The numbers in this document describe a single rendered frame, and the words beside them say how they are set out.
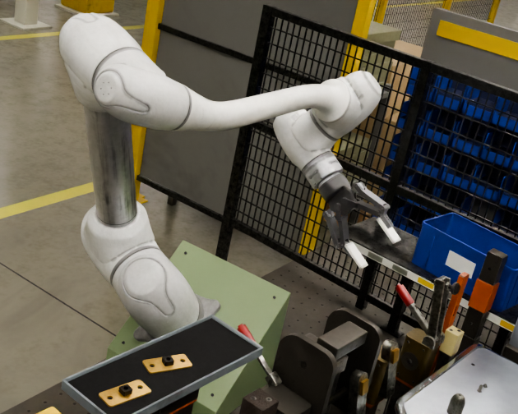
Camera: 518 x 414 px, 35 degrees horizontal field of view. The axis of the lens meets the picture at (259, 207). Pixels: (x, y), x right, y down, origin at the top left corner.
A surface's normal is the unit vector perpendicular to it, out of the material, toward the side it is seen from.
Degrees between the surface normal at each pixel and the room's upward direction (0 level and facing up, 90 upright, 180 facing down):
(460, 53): 90
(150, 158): 90
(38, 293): 0
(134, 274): 45
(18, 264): 0
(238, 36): 90
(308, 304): 0
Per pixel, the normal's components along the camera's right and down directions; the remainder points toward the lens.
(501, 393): 0.19, -0.90
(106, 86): -0.51, 0.01
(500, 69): -0.57, 0.23
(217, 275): -0.22, -0.50
